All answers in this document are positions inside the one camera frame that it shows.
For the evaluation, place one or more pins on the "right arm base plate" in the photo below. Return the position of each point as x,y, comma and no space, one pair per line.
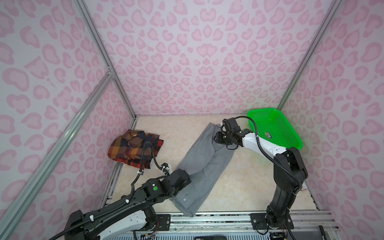
259,222

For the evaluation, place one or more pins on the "diagonal aluminium frame bar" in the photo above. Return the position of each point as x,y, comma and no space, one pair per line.
29,192

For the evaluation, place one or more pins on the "grey long sleeve shirt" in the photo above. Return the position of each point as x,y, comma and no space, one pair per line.
204,163

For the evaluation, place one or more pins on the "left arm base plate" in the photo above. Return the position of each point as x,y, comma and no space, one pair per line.
157,223

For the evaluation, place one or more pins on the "green plastic basket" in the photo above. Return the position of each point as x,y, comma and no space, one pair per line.
274,127

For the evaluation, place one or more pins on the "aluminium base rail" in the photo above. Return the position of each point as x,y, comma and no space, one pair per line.
309,225

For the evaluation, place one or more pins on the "folded plaid flannel shirt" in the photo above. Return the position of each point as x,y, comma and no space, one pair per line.
128,148

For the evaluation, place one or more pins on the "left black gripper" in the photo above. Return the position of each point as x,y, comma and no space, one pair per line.
189,181

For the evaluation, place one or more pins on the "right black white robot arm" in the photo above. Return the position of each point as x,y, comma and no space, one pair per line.
289,168

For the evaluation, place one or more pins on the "red white label card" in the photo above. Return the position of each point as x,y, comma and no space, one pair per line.
304,187

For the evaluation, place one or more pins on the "right corner aluminium post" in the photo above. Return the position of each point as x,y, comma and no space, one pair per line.
327,21

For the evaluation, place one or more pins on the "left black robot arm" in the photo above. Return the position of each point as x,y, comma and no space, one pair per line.
132,212

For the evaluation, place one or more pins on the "left corner aluminium post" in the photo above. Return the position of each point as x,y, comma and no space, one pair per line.
91,26

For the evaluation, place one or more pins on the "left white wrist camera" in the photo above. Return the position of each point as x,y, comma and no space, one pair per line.
166,169

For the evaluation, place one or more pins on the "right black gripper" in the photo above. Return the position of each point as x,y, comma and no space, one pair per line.
218,138

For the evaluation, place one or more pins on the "corner aluminium post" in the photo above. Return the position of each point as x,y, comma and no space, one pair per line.
327,21
91,26

